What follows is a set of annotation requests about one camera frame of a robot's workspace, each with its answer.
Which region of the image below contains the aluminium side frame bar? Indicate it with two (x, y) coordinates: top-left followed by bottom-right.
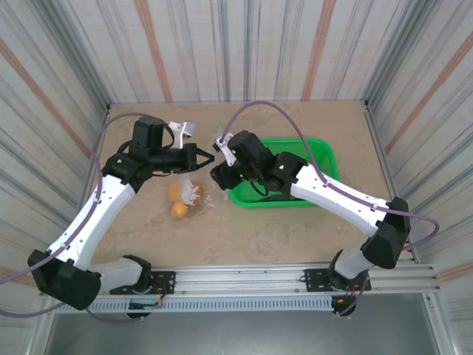
(364, 98), (421, 264)

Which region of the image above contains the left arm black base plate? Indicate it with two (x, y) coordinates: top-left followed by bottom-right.
(147, 271), (177, 296)

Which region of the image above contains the aluminium mounting rail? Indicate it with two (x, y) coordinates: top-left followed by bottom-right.
(150, 263), (443, 295)

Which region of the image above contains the clear zip-top plastic bag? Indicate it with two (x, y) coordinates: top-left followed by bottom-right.
(166, 125), (230, 222)

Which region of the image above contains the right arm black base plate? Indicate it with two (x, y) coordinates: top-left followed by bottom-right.
(302, 268), (336, 293)

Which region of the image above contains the green perforated plastic basket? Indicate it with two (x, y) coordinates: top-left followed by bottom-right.
(228, 137), (341, 209)

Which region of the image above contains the slotted grey cable duct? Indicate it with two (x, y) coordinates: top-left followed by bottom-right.
(86, 297), (336, 312)

